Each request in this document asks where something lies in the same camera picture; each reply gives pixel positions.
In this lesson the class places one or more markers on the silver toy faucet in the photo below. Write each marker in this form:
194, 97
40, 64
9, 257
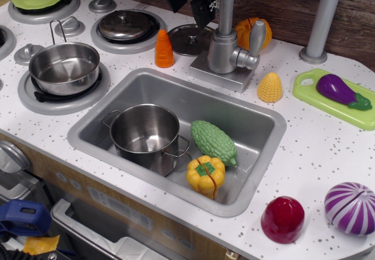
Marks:
226, 64

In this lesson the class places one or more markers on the flat steel lid on counter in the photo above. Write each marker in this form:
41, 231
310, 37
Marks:
190, 40

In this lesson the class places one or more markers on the orange toy pumpkin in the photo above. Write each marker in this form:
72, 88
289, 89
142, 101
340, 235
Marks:
243, 30

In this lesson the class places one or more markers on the middle grey stove burner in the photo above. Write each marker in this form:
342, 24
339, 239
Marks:
137, 45

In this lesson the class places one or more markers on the grey stove burner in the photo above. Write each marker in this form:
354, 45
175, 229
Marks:
137, 45
59, 13
26, 95

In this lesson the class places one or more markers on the orange toy carrot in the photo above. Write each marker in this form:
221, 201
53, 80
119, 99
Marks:
163, 50

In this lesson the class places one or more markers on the steel pot lid on burner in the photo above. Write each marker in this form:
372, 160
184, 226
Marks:
124, 25

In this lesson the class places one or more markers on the grey stove knob back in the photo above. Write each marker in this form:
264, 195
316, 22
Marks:
102, 6

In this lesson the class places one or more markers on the grey stove knob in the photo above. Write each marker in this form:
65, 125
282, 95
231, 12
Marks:
24, 55
102, 6
69, 27

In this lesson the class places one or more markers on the yellow toy corn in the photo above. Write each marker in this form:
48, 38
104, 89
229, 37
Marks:
270, 88

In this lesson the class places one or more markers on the back grey stove burner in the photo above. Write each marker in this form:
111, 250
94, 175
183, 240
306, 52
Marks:
59, 13

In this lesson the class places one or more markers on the grey stove knob middle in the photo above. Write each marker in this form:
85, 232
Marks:
69, 27

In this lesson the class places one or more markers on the grey support pole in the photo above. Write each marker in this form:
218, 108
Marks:
314, 52

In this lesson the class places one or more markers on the green toy bitter gourd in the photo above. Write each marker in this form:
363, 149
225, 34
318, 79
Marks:
214, 142

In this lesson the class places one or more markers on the grey toy sink basin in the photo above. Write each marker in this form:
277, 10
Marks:
256, 132

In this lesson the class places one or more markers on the purple toy eggplant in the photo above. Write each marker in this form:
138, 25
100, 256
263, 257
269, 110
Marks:
334, 88

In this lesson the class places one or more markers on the yellow toy bell pepper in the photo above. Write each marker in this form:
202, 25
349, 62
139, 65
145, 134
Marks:
206, 175

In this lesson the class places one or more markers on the front grey stove burner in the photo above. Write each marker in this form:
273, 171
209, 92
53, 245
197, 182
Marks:
26, 95

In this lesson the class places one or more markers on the grey stove knob front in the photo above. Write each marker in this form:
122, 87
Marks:
24, 55

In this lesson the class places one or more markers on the left edge grey burner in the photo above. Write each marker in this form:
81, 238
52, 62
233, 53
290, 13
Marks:
9, 42

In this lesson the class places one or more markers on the green plastic cutting board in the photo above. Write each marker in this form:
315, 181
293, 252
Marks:
305, 90

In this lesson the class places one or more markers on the grey round side knob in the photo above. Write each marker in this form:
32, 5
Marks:
13, 160

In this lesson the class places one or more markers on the red toy apple half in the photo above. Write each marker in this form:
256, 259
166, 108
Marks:
283, 219

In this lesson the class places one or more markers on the purple striped toy onion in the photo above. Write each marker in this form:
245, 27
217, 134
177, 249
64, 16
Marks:
349, 206

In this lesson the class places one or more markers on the blue clamp tool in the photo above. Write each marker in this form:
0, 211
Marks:
25, 218

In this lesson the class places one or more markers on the yellow cloth piece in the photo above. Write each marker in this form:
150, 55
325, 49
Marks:
40, 245

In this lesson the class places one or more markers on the steel pot with handles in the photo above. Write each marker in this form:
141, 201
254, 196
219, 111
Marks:
148, 135

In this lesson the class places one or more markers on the steel pan with handle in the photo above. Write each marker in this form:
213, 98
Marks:
65, 68

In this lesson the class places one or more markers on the grey oven door handle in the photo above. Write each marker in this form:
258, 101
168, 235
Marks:
104, 237

